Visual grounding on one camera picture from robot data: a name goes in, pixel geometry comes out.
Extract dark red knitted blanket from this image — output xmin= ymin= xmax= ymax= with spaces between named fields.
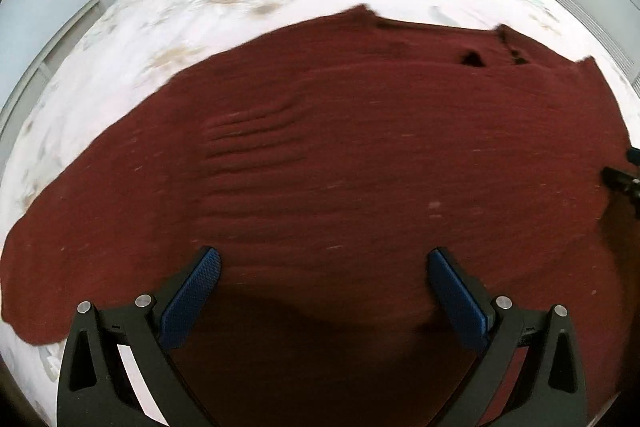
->
xmin=0 ymin=4 xmax=632 ymax=427

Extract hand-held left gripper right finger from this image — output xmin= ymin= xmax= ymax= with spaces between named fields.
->
xmin=426 ymin=247 xmax=589 ymax=427

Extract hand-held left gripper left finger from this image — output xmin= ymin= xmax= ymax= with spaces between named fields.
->
xmin=56 ymin=246 xmax=222 ymax=427

